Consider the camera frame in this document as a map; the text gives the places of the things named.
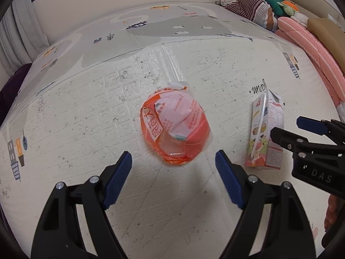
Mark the striped blanket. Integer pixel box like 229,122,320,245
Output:
220,0,278,31

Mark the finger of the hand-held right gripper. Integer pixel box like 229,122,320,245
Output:
270,127,345,156
296,116,345,141

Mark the person's right hand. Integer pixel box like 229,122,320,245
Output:
324,194,340,232

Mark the printed play mat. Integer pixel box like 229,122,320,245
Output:
0,2,345,259

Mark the grey curtain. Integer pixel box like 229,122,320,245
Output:
0,0,50,76

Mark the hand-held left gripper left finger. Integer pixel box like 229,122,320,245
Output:
30,151,133,259

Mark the orange plastic bag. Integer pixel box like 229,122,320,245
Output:
140,81,211,166

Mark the tan pillow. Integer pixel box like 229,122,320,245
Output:
307,17,345,44

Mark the green and orange plush toy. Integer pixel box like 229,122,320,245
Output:
278,0,309,27

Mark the beige padded headboard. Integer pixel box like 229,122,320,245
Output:
283,0,345,33

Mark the pink striped quilt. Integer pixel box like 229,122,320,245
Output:
275,16,345,108

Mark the pink milk carton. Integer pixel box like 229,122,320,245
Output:
244,89,285,170

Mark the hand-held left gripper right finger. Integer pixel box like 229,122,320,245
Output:
215,150,316,259

